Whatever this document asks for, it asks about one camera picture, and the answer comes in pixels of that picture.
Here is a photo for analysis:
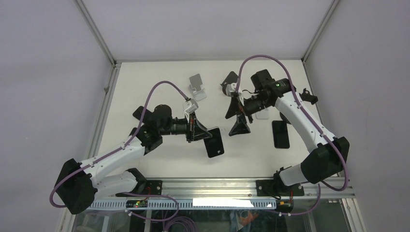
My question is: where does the white slotted cable duct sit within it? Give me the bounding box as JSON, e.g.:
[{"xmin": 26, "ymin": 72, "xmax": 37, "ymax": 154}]
[{"xmin": 88, "ymin": 198, "xmax": 277, "ymax": 211}]

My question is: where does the black phone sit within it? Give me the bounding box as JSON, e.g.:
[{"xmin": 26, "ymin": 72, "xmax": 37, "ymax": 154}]
[
  {"xmin": 204, "ymin": 127, "xmax": 224, "ymax": 158},
  {"xmin": 272, "ymin": 120, "xmax": 290, "ymax": 149},
  {"xmin": 132, "ymin": 106, "xmax": 152, "ymax": 123}
]

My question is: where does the aluminium mounting rail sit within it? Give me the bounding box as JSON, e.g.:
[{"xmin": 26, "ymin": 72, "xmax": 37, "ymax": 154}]
[{"xmin": 65, "ymin": 177, "xmax": 356, "ymax": 201}]

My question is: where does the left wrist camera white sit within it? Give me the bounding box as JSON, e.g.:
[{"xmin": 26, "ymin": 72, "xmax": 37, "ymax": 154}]
[{"xmin": 183, "ymin": 98, "xmax": 199, "ymax": 115}]

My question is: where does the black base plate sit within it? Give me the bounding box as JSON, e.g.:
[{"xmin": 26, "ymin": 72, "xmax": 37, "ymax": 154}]
[
  {"xmin": 255, "ymin": 179, "xmax": 305, "ymax": 197},
  {"xmin": 141, "ymin": 180, "xmax": 163, "ymax": 195}
]

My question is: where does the silver phone stand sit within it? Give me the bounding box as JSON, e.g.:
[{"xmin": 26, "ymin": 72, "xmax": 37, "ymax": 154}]
[
  {"xmin": 255, "ymin": 109, "xmax": 269, "ymax": 120},
  {"xmin": 189, "ymin": 73, "xmax": 207, "ymax": 102}
]

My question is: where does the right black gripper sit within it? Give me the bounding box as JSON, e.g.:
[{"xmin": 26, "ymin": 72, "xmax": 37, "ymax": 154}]
[{"xmin": 225, "ymin": 94, "xmax": 271, "ymax": 137}]

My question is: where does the black round-base clamp stand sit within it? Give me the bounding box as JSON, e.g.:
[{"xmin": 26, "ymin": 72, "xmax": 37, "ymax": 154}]
[{"xmin": 279, "ymin": 88, "xmax": 318, "ymax": 125}]

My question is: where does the black stand wooden base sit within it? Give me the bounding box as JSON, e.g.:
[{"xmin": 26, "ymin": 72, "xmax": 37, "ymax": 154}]
[{"xmin": 220, "ymin": 71, "xmax": 238, "ymax": 95}]

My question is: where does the silver phone stand left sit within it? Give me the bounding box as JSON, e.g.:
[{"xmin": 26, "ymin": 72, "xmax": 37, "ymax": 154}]
[{"xmin": 189, "ymin": 73, "xmax": 207, "ymax": 102}]

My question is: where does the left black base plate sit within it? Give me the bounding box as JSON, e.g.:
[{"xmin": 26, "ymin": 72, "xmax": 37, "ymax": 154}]
[{"xmin": 141, "ymin": 180, "xmax": 163, "ymax": 195}]

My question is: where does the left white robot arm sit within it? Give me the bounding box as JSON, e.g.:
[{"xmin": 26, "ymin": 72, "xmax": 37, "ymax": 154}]
[{"xmin": 52, "ymin": 104, "xmax": 213, "ymax": 215}]

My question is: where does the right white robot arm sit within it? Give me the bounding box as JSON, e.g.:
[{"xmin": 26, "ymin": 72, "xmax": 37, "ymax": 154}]
[{"xmin": 221, "ymin": 70, "xmax": 350, "ymax": 198}]

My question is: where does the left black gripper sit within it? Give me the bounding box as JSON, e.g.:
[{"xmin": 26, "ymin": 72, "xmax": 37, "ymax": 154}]
[{"xmin": 160, "ymin": 111, "xmax": 212, "ymax": 143}]

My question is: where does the silver phone stand right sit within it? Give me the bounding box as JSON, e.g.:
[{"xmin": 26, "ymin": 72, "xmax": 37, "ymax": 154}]
[{"xmin": 255, "ymin": 109, "xmax": 269, "ymax": 120}]

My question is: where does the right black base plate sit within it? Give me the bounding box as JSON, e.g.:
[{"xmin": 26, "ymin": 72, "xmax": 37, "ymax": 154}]
[{"xmin": 255, "ymin": 179, "xmax": 305, "ymax": 197}]

